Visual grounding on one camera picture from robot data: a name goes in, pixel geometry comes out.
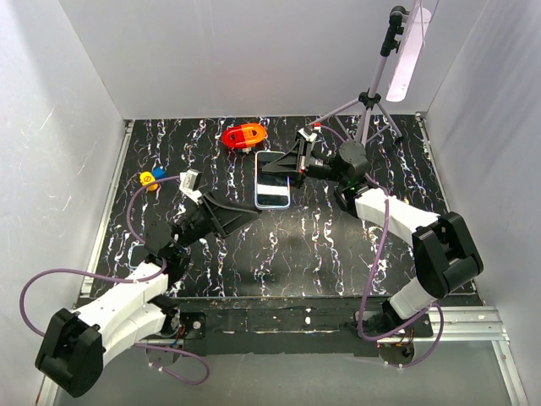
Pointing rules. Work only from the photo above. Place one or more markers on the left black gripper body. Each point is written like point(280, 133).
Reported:
point(198, 225)

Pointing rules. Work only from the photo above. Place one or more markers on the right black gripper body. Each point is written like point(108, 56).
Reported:
point(317, 167)

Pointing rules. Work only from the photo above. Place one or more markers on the phone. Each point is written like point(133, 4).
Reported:
point(136, 255)
point(271, 192)

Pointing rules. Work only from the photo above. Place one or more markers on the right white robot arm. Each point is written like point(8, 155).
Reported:
point(444, 254)

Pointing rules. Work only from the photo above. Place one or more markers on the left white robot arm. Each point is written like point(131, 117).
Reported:
point(78, 344)

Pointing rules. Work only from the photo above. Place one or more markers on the phone in blue case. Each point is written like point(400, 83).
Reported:
point(136, 255)

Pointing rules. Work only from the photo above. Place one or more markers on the red orange toy boat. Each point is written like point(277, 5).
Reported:
point(244, 137)

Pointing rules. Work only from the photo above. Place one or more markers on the blue toy block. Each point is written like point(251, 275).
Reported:
point(159, 174)

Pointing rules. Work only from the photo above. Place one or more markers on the yellow toy block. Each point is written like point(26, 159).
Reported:
point(148, 181)

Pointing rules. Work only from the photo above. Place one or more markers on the lilac tripod stand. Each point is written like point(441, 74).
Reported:
point(369, 99)

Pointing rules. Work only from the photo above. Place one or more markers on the white light bar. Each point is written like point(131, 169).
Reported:
point(412, 44)

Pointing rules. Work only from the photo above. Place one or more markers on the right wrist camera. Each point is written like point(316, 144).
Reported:
point(309, 133)

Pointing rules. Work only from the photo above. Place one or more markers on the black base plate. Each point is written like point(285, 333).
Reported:
point(260, 325)

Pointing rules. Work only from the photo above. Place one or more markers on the aluminium frame rail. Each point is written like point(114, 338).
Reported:
point(371, 328)

